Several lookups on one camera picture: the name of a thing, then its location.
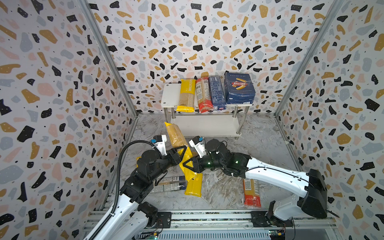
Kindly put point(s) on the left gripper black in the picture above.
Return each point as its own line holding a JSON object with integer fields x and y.
{"x": 177, "y": 158}

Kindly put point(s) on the red-end spaghetti bag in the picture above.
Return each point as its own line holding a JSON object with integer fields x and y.
{"x": 202, "y": 91}
{"x": 251, "y": 193}

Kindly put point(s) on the blue Barilla penne box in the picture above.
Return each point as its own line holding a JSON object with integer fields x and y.
{"x": 239, "y": 89}

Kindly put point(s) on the blue Barilla spaghetti box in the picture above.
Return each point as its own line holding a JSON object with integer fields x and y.
{"x": 217, "y": 93}

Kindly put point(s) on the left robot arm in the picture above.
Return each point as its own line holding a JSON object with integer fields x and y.
{"x": 135, "y": 186}

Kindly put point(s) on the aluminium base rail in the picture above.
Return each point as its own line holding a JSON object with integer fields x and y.
{"x": 220, "y": 225}

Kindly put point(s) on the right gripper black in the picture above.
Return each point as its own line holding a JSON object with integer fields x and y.
{"x": 202, "y": 162}

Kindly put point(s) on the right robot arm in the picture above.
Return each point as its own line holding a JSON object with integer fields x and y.
{"x": 309, "y": 191}

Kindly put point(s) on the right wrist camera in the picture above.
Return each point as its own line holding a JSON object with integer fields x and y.
{"x": 198, "y": 143}

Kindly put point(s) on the clear blue-end spaghetti bag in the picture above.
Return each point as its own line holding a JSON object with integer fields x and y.
{"x": 171, "y": 184}

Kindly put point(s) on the white two-tier shelf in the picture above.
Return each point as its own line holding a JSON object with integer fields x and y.
{"x": 210, "y": 125}

